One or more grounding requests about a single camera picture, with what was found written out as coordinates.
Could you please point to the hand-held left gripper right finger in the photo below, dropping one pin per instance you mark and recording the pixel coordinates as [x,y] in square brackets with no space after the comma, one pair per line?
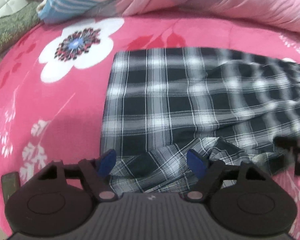
[196,163]

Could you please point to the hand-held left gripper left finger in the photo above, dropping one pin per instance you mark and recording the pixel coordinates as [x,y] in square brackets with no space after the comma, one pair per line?
[107,162]

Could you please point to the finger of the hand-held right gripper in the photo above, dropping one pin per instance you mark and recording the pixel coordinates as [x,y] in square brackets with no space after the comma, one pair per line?
[287,142]

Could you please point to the black white plaid shirt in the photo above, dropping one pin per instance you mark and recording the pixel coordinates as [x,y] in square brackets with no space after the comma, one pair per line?
[165,100]

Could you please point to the pink floral blanket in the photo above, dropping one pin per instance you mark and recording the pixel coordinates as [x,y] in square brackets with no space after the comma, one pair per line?
[65,120]

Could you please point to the pink grey quilt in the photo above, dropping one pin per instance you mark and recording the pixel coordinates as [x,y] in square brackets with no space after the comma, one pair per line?
[215,0]

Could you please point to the blue striped cloth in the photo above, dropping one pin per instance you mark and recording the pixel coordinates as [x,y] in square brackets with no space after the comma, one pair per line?
[65,5]

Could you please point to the green patterned mat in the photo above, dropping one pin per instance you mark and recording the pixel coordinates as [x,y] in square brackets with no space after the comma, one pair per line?
[10,27]

